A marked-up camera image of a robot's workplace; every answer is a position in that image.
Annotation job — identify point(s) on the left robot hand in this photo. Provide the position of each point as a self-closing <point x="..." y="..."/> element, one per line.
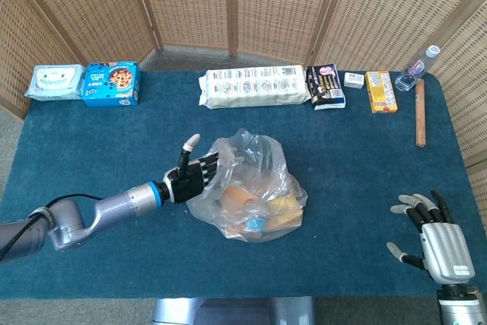
<point x="186" y="184"/>

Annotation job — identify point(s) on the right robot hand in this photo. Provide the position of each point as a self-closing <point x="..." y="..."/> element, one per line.
<point x="447" y="249"/>

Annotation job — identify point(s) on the clear plastic shopping bag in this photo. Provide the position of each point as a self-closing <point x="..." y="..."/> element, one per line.
<point x="262" y="173"/>

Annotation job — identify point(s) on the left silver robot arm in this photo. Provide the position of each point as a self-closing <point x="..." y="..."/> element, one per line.
<point x="114" y="207"/>

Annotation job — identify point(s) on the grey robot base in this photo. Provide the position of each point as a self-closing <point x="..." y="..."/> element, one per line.
<point x="228" y="313"/>

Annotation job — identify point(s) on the brown bread packet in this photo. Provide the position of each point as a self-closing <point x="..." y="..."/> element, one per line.
<point x="237" y="195"/>

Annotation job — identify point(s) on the blue felt table cover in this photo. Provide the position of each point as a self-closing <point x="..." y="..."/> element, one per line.
<point x="114" y="131"/>

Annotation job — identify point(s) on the yellow sponge block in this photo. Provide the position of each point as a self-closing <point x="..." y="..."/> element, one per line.
<point x="289" y="207"/>

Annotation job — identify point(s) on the white tissue multipack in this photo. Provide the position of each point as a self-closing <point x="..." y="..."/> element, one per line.
<point x="255" y="89"/>

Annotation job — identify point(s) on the blue cookie box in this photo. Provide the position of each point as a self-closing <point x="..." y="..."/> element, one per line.
<point x="110" y="85"/>

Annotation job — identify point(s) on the brown wooden stick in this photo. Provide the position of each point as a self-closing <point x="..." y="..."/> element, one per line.
<point x="420" y="112"/>

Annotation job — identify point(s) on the pale blue wet wipes pack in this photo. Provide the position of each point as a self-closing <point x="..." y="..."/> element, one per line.
<point x="53" y="81"/>

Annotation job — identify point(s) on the yellow cardboard box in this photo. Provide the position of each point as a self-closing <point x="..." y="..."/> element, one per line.
<point x="380" y="93"/>

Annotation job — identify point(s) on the clear plastic water bottle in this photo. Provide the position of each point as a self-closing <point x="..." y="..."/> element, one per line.
<point x="412" y="72"/>

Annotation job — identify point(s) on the small white box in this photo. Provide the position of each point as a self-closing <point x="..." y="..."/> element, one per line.
<point x="354" y="80"/>

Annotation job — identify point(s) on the rattan folding screen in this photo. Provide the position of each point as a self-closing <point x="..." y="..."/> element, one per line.
<point x="285" y="5"/>

